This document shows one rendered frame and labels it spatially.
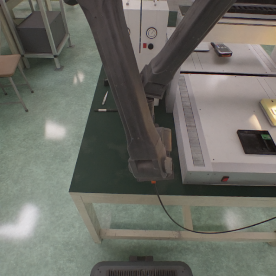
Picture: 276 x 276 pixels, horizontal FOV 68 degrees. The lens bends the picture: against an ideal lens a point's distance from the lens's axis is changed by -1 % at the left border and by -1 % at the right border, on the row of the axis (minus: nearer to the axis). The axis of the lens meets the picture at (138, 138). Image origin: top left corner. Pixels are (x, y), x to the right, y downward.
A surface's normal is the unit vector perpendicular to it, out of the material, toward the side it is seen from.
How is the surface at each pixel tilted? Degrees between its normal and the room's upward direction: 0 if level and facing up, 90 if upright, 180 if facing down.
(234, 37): 90
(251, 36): 90
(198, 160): 0
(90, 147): 0
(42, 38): 90
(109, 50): 75
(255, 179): 90
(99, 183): 0
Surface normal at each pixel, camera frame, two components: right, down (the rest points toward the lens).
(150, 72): -0.91, -0.04
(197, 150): 0.02, -0.66
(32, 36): -0.02, 0.75
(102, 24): -0.32, 0.51
